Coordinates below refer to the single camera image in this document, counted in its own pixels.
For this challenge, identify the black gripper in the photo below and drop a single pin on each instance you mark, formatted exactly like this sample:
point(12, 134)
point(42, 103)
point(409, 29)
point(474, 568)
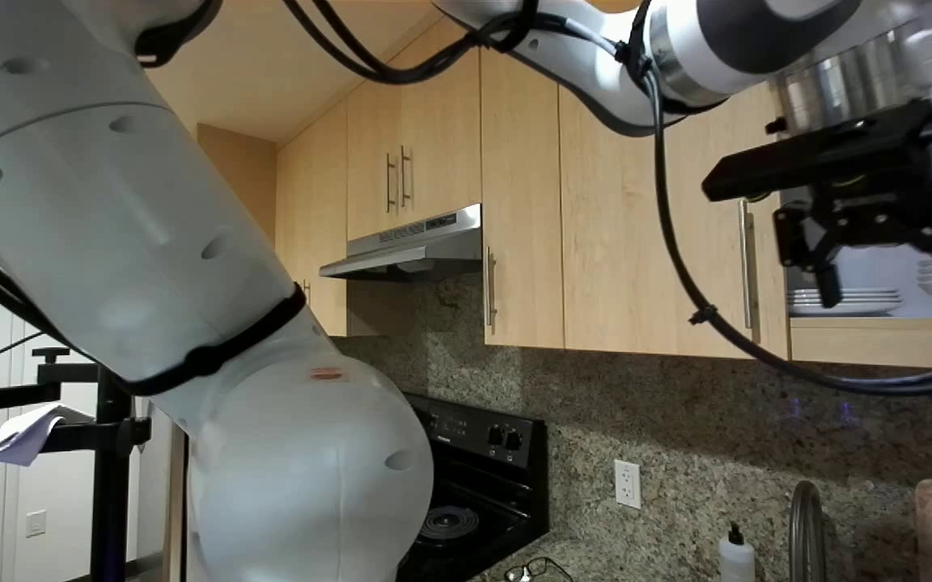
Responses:
point(881, 210)

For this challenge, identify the white wall outlet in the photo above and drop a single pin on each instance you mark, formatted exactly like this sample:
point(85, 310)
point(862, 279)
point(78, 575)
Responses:
point(628, 482)

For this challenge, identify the narrow light wood cupboard door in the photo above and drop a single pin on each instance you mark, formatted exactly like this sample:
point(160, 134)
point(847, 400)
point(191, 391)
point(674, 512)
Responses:
point(518, 216)

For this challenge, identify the stainless steel range hood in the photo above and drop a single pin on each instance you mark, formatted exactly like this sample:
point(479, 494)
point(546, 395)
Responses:
point(413, 249)

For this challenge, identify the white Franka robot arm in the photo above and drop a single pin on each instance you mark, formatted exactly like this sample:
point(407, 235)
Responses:
point(111, 216)

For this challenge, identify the black kitchen stove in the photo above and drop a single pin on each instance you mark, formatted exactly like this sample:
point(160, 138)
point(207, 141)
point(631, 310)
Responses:
point(487, 487)

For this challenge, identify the white soap dispenser bottle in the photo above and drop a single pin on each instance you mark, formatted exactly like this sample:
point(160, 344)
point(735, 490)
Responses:
point(735, 557)

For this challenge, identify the crumpled white paper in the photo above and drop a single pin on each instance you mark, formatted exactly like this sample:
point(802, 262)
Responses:
point(29, 434)

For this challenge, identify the white light switch plate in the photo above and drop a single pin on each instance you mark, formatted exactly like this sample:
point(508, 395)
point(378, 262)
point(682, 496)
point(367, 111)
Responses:
point(38, 526)

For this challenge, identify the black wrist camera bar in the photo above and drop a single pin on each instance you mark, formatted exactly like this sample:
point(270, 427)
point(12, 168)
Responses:
point(810, 162)

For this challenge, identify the stack of white plates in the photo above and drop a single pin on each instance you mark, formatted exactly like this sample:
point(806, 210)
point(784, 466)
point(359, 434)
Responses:
point(874, 302)

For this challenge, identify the black metal stand frame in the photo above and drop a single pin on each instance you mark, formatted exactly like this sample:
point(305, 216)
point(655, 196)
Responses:
point(111, 487)

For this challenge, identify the metal kitchen faucet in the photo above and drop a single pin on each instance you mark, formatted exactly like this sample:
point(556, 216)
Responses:
point(806, 535)

